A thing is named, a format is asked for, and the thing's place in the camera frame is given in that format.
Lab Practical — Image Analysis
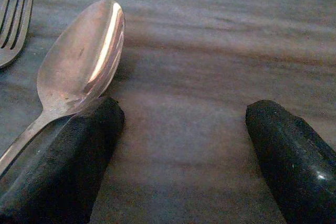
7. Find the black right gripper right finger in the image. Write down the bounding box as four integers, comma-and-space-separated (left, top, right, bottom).
245, 99, 336, 224

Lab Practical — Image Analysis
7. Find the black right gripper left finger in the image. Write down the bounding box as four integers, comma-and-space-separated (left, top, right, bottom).
0, 96, 125, 224

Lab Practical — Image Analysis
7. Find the silver metal spoon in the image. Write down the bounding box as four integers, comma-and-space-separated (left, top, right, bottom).
0, 0, 125, 177

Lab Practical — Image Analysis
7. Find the silver metal fork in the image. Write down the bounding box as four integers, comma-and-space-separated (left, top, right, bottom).
0, 0, 35, 69

